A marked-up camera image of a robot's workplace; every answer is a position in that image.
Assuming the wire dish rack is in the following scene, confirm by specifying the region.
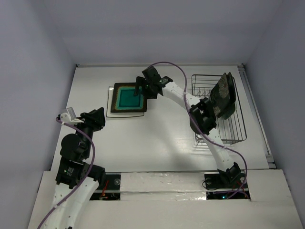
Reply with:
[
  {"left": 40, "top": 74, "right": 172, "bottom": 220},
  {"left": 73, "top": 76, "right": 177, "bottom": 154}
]
[{"left": 191, "top": 74, "right": 247, "bottom": 146}]

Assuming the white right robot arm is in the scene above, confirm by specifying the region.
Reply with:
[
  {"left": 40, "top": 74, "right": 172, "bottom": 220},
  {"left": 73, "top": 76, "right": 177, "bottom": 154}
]
[{"left": 134, "top": 66, "right": 241, "bottom": 187}]

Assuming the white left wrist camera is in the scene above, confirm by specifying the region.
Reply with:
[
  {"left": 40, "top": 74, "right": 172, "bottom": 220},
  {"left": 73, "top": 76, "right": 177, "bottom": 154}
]
[{"left": 58, "top": 107, "right": 78, "bottom": 125}]

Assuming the white foam block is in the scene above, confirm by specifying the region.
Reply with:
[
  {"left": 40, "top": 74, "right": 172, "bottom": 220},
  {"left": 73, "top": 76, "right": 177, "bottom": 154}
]
[{"left": 120, "top": 172, "right": 205, "bottom": 193}]

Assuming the teal square plate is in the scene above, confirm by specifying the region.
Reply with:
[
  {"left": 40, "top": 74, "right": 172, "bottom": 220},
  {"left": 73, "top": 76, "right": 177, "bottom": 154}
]
[{"left": 111, "top": 83, "right": 147, "bottom": 113}]

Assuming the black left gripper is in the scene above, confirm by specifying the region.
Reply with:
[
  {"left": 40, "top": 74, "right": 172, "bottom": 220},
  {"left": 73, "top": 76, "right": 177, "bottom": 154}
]
[{"left": 73, "top": 106, "right": 105, "bottom": 157}]

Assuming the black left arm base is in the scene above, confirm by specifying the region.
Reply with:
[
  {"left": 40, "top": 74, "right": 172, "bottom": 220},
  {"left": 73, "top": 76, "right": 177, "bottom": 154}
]
[{"left": 100, "top": 173, "right": 121, "bottom": 191}]

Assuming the white square plate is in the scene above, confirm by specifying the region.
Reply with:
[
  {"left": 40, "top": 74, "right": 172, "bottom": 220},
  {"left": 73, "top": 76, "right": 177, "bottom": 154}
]
[{"left": 106, "top": 86, "right": 144, "bottom": 118}]

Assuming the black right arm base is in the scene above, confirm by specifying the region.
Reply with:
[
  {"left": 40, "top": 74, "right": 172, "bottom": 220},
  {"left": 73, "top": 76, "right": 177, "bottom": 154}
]
[{"left": 203, "top": 163, "right": 245, "bottom": 190}]

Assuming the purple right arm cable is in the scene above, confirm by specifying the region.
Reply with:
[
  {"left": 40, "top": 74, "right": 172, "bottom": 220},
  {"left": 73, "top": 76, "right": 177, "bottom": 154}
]
[{"left": 149, "top": 62, "right": 248, "bottom": 200}]

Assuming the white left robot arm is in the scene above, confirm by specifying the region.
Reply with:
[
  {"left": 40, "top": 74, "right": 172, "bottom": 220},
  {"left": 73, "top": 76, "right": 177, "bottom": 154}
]
[{"left": 38, "top": 107, "right": 106, "bottom": 229}]

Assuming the dark patterned plate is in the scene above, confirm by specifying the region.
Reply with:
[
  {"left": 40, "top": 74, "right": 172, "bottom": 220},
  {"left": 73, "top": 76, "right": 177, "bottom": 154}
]
[{"left": 210, "top": 73, "right": 230, "bottom": 118}]

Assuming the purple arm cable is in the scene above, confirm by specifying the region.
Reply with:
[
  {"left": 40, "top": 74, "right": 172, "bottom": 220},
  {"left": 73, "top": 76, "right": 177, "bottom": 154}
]
[
  {"left": 38, "top": 118, "right": 97, "bottom": 229},
  {"left": 149, "top": 62, "right": 248, "bottom": 200}
]

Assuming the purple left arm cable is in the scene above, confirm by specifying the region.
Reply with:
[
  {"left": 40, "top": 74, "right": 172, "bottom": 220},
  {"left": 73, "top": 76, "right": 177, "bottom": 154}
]
[{"left": 38, "top": 118, "right": 97, "bottom": 229}]

